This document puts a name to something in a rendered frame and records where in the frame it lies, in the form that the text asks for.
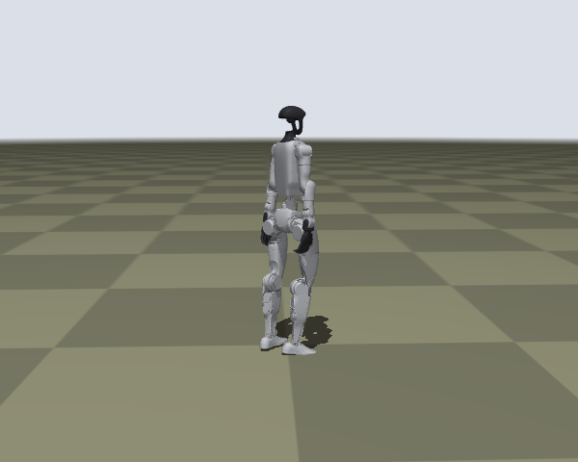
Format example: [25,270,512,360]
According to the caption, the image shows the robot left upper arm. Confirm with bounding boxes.
[269,144,276,190]

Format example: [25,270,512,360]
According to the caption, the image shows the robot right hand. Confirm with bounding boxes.
[293,219,314,254]

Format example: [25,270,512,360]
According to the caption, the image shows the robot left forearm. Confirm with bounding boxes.
[263,184,278,219]

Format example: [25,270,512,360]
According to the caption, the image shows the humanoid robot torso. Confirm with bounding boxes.
[274,137,305,233]

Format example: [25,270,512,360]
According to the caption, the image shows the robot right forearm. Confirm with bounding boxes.
[302,181,316,228]

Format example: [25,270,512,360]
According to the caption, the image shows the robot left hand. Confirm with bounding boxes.
[261,212,272,245]

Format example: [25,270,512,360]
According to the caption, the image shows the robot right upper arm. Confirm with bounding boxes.
[295,143,313,193]

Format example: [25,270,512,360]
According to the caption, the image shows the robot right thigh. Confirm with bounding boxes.
[290,218,319,295]

